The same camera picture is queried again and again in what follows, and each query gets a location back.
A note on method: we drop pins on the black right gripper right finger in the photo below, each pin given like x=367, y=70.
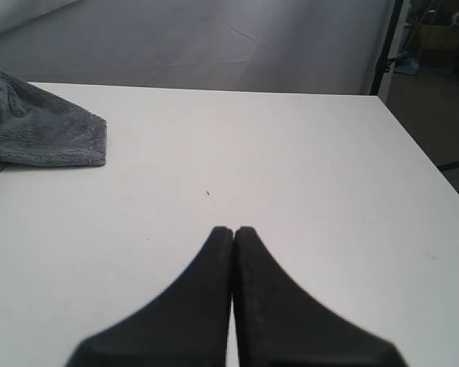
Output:
x=280, y=324

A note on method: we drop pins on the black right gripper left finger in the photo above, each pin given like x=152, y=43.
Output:
x=186, y=325

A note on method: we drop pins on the grey fluffy towel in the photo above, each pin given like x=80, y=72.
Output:
x=40, y=129

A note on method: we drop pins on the white backdrop cloth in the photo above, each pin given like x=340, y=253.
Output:
x=259, y=46

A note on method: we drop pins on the black backdrop stand pole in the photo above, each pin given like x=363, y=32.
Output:
x=384, y=62

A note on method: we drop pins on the blue dustpan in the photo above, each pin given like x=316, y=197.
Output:
x=406, y=65

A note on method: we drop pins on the cardboard box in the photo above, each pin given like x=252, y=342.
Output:
x=438, y=37

